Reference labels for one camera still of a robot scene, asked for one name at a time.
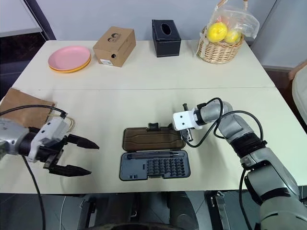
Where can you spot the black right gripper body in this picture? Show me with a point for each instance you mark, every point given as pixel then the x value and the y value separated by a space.
pixel 185 134

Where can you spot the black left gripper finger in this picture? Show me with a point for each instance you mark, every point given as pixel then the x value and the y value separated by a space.
pixel 72 170
pixel 82 141

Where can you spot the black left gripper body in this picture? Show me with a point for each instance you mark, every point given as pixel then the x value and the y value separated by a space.
pixel 54 149

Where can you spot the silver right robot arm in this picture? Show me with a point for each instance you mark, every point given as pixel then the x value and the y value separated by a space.
pixel 268 167

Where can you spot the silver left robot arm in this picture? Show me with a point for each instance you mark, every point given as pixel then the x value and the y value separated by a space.
pixel 9 134

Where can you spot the dark rounded robot base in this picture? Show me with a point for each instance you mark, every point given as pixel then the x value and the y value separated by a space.
pixel 144 210

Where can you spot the dark screwdriver bit case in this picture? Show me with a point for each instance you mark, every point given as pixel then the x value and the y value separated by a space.
pixel 153 153

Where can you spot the brown paper bag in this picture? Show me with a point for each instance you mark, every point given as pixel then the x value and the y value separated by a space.
pixel 24 105

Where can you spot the yellow plate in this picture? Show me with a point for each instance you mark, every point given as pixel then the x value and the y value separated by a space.
pixel 72 70

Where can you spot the black tissue box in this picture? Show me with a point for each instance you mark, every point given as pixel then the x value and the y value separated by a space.
pixel 168 40

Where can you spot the pink plate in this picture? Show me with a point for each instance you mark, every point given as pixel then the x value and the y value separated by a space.
pixel 68 56

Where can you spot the wicker basket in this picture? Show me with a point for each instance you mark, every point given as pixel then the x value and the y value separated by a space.
pixel 218 52

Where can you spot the brown cardboard box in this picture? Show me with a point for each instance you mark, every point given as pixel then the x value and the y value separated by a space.
pixel 112 46

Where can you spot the large yellow fruit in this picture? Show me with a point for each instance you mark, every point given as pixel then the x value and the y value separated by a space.
pixel 217 33

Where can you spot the small yellow fruit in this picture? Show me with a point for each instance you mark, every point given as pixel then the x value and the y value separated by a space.
pixel 233 37

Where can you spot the beige chair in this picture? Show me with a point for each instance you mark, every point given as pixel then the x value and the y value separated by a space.
pixel 299 91

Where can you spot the clear plastic bag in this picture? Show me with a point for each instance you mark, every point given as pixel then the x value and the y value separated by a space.
pixel 247 21

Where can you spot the white panel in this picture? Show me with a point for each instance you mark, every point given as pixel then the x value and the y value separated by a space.
pixel 14 16

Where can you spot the grey cabinet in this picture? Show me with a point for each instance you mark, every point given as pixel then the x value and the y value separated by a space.
pixel 280 31

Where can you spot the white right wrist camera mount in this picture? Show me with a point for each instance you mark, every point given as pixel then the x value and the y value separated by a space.
pixel 182 121

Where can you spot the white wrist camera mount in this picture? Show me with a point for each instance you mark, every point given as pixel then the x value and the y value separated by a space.
pixel 182 121
pixel 54 128

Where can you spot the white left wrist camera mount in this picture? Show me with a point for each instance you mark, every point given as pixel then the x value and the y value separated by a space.
pixel 54 128

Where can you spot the black bracket with silver edge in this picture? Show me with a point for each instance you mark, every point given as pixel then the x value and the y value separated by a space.
pixel 219 208

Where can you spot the dark post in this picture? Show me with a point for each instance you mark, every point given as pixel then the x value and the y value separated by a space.
pixel 40 16

